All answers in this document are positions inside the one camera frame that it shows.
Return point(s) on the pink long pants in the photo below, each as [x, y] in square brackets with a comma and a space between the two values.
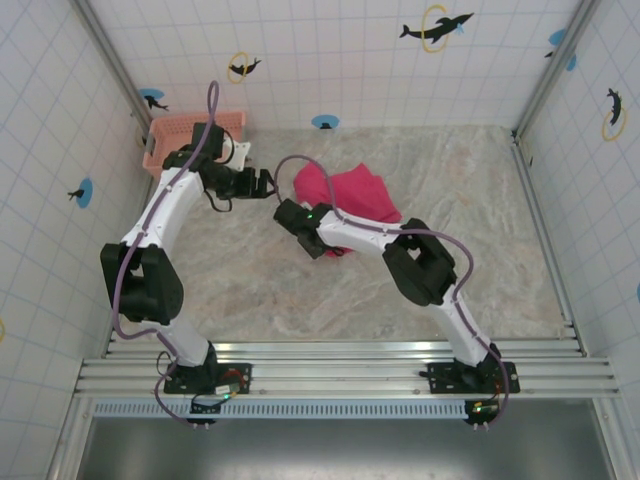
[360, 192]

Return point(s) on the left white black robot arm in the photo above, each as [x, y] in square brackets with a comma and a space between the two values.
[165, 210]

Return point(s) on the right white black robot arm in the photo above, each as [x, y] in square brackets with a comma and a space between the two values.
[350, 232]

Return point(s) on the pink plastic basket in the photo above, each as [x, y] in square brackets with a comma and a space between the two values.
[170, 135]

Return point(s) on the blue circle dolphin sticker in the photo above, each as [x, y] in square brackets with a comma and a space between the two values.
[325, 121]
[557, 37]
[86, 192]
[150, 95]

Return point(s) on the small green circuit board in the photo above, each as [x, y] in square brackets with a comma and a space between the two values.
[484, 408]
[225, 391]

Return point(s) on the grey metal panel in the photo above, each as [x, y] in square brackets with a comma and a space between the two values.
[350, 450]

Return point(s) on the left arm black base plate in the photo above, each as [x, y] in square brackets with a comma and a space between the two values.
[245, 367]

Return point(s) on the aluminium mounting rail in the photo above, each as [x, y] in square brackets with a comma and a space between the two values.
[340, 370]

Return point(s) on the aluminium corner post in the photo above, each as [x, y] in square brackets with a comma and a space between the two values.
[560, 65]
[112, 55]

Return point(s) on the aluminium side rail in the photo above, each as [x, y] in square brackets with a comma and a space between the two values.
[570, 310]
[110, 345]

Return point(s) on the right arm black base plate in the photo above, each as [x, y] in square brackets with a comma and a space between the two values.
[440, 375]

